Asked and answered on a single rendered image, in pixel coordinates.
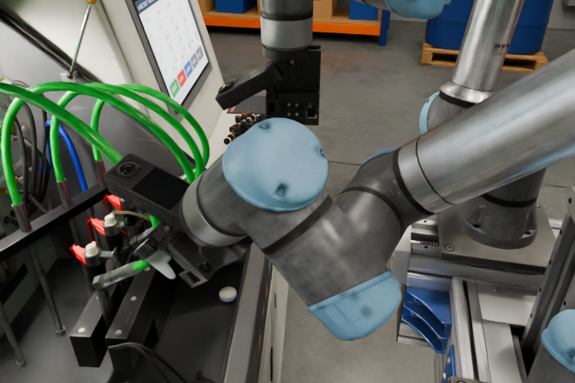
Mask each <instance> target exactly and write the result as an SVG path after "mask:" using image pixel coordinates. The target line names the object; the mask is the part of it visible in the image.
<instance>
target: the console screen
mask: <svg viewBox="0 0 575 383"><path fill-rule="evenodd" d="M125 2H126V5H127V8H128V10H129V13H130V15H131V17H132V19H133V23H134V25H135V28H136V30H137V33H138V35H139V38H140V41H141V43H142V45H143V47H144V50H145V53H146V56H147V58H148V61H149V63H150V65H151V69H152V71H153V73H154V75H155V78H156V81H157V84H158V86H159V89H160V91H161V92H162V93H163V94H165V95H167V96H169V97H171V98H172V99H174V100H175V101H176V102H177V103H179V104H180V105H181V106H182V107H184V108H185V109H186V110H187V111H188V110H189V108H190V107H191V105H192V103H193V101H194V99H195V98H196V96H197V95H198V94H199V91H200V89H201V88H202V86H203V84H204V83H205V81H206V80H207V78H208V76H209V75H210V72H211V70H212V66H211V63H210V58H209V55H208V52H207V49H206V47H205V42H204V40H203V37H202V34H201V31H200V29H199V24H198V22H197V19H196V16H195V14H194V11H193V6H192V4H191V1H190V0H125ZM166 106H167V109H168V111H169V113H170V114H172V116H174V118H176V120H178V121H179V122H180V123H181V122H182V120H183V118H184V117H183V116H182V115H181V114H179V113H178V112H177V111H176V110H175V109H173V108H172V107H170V106H169V105H167V104H166Z"/></svg>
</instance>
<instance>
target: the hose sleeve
mask: <svg viewBox="0 0 575 383"><path fill-rule="evenodd" d="M135 262H137V261H135ZM135 262H130V263H129V264H126V265H124V266H122V267H120V268H117V269H114V270H111V271H109V272H107V273H106V274H103V275H101V277H100V283H101V285H103V286H108V285H112V284H114V283H116V282H118V281H120V280H124V279H126V278H129V277H132V276H135V275H136V274H139V273H140V272H141V271H142V270H141V271H139V272H136V271H134V269H133V265H134V263H135Z"/></svg>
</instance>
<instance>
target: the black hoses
mask: <svg viewBox="0 0 575 383"><path fill-rule="evenodd" d="M11 83H12V85H20V86H22V87H23V88H25V89H27V88H29V87H30V86H28V85H27V84H25V83H24V82H22V81H19V80H12V82H11ZM22 106H23V107H24V109H25V110H26V112H27V115H28V118H29V121H30V127H31V134H32V142H31V141H30V140H28V139H27V138H25V137H23V134H22V130H21V126H20V123H19V122H18V120H17V118H16V117H15V121H14V124H15V129H16V131H17V135H18V136H14V140H19V143H20V148H21V160H22V170H23V190H19V193H20V194H23V199H22V201H23V203H24V205H25V207H26V211H27V215H28V218H30V217H31V215H32V214H33V213H35V211H36V209H37V208H38V209H39V210H40V211H41V212H42V213H43V214H44V215H45V214H46V213H48V212H50V211H52V210H53V205H52V200H51V198H50V196H48V195H46V191H47V186H48V182H49V177H50V164H49V162H48V160H47V158H46V157H45V151H46V139H47V128H46V126H45V122H46V121H47V113H46V111H44V110H43V109H41V111H42V120H43V131H42V144H41V151H40V150H39V148H37V135H36V127H35V121H34V118H33V113H32V111H31V109H30V108H29V106H28V105H27V103H24V104H23V105H22ZM0 108H1V109H3V110H4V111H5V112H6V113H7V111H8V109H9V108H8V107H7V106H6V105H4V104H3V103H1V102H0ZM25 143H26V144H27V145H28V146H30V147H31V148H32V179H31V190H30V192H28V169H27V153H26V146H25ZM37 154H38V155H39V157H40V164H39V177H38V184H37V190H36V193H35V187H36V176H37ZM44 165H45V174H44ZM43 175H44V184H43V189H42V192H41V187H42V181H43ZM40 192H41V193H40ZM28 198H29V199H28ZM45 198H46V199H47V202H48V211H47V210H46V209H45V208H44V207H43V206H42V205H41V203H42V202H43V201H44V199H45ZM28 203H29V204H28ZM27 204H28V207H27ZM10 216H11V217H15V212H14V210H13V209H12V210H11V211H10ZM3 222H4V223H5V224H8V223H9V222H10V223H12V224H13V225H15V226H17V227H20V226H19V223H18V221H16V220H14V219H10V218H9V217H8V216H5V217H4V220H3Z"/></svg>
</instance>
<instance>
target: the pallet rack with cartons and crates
mask: <svg viewBox="0 0 575 383"><path fill-rule="evenodd" d="M198 3H199V8H200V11H201V14H202V16H203V19H204V22H205V25H206V26H221V27H250V28H261V5H260V0H258V3H257V0H198ZM390 13H391V12H390V11H387V10H385V9H379V8H377V7H373V6H370V5H367V4H364V3H359V2H356V1H353V0H350V8H337V0H313V24H312V31H313V32H336V33H351V34H365V35H379V36H380V37H379V46H386V40H387V31H388V29H389V21H390Z"/></svg>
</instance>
